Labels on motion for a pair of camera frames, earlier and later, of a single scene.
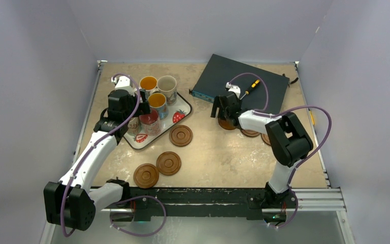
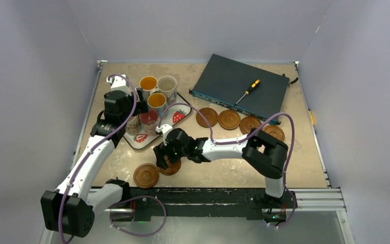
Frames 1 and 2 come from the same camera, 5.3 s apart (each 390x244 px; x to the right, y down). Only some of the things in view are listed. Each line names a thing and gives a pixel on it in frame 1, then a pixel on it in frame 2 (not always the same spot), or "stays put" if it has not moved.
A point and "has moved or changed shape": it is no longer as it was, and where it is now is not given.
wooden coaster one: [181, 135] has moved or changed shape
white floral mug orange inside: [148, 83] stays put
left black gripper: [144, 109] stays put
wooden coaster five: [168, 163] stays put
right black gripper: [222, 104] → [163, 153]
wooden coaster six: [146, 176] stays put
